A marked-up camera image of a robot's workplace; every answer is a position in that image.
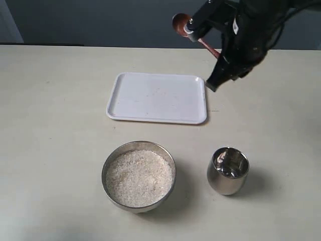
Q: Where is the stainless steel cup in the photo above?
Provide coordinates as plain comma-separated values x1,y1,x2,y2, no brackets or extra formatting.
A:
207,147,250,195

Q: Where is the large steel rice bowl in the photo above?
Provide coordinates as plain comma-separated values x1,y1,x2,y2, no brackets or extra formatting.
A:
101,141,177,213

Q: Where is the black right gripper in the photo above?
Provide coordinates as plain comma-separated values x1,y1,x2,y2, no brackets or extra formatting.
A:
188,0,289,92

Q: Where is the white plastic tray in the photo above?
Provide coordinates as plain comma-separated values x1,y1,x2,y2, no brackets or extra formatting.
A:
106,72,207,125

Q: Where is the dark brown wooden spoon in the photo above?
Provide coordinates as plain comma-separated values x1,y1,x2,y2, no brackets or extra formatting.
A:
172,13,220,59

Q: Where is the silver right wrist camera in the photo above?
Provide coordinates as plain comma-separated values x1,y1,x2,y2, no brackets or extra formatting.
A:
183,24,211,42

